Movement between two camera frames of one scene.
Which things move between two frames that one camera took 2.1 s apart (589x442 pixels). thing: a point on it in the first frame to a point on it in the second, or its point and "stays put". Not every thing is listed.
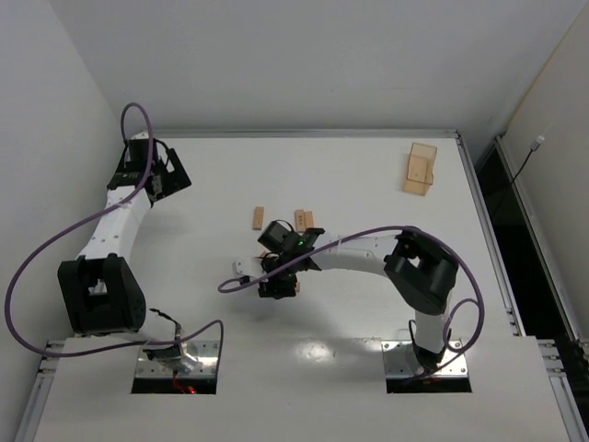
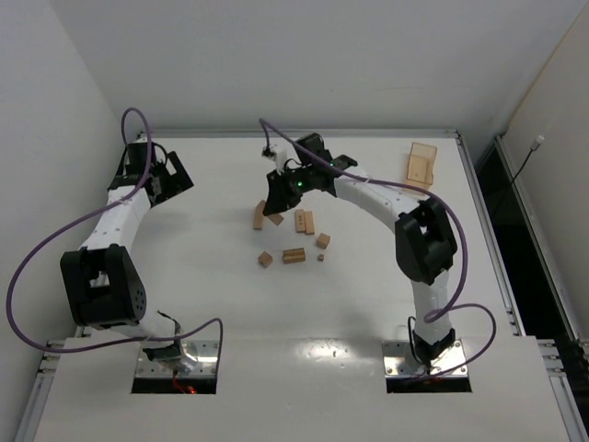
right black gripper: (277, 285) to (282, 192)
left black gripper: (176, 168) stays put
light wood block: (308, 219) stays put
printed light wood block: (300, 220) stays put
